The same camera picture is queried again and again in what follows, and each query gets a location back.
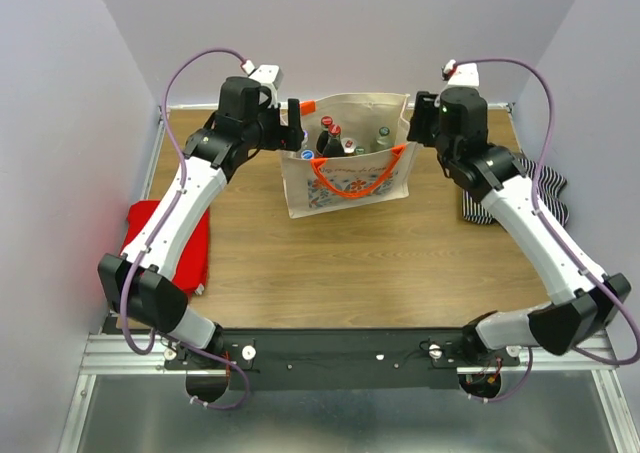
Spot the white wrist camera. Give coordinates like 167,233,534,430
241,59,284,108
442,59,480,89

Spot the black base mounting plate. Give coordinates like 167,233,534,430
164,327,521,392

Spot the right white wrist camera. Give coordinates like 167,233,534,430
442,59,480,89

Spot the striped folded cloth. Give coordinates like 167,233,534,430
459,152,570,227

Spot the purple cable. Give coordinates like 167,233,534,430
119,47,254,410
442,57,640,404

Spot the blue label water bottle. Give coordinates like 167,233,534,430
300,149,315,160

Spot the red folded cloth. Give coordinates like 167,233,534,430
120,200,210,298

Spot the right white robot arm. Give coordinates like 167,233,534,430
408,86,631,365

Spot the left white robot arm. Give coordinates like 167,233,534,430
98,76,304,368

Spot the green beer bottle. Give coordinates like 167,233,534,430
371,126,395,152

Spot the beige canvas tote bag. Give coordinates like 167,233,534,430
280,93,418,218

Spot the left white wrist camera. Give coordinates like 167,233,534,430
241,59,284,108

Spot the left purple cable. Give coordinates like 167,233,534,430
119,47,254,410

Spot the red bull energy can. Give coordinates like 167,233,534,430
342,138,357,157

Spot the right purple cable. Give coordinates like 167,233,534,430
442,57,640,404

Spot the cola glass bottle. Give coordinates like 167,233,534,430
322,124,346,158
316,115,333,157

